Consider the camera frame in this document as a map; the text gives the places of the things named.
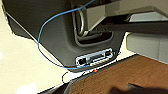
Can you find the blue cable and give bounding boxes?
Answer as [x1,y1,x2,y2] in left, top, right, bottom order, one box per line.
[37,0,98,70]

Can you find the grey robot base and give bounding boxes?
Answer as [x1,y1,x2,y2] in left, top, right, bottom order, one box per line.
[2,0,131,73]

